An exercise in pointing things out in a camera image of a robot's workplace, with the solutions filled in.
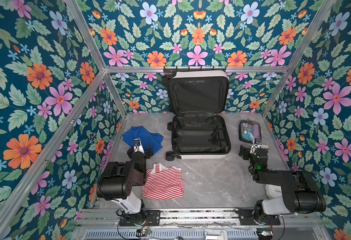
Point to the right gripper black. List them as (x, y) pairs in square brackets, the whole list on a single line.
[(254, 153)]

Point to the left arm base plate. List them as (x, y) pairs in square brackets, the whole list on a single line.
[(144, 218)]

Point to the clear toiletry pouch black trim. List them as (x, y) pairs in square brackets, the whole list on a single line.
[(249, 131)]

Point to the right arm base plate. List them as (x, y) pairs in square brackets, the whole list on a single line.
[(249, 217)]

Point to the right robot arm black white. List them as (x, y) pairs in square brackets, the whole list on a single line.
[(300, 194)]

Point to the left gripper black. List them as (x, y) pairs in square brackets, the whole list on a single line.
[(140, 153)]

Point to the red white striped shirt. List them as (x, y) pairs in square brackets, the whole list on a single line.
[(163, 183)]

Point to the white round-cornered scale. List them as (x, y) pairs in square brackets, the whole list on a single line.
[(273, 191)]

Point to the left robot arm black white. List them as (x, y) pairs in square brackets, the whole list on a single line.
[(117, 180)]

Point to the white black suitcase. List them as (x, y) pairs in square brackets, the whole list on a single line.
[(197, 98)]

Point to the blue shirt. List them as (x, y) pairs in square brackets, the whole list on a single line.
[(146, 138)]

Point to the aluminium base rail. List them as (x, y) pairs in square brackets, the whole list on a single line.
[(193, 217)]

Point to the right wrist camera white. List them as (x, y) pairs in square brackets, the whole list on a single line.
[(257, 144)]

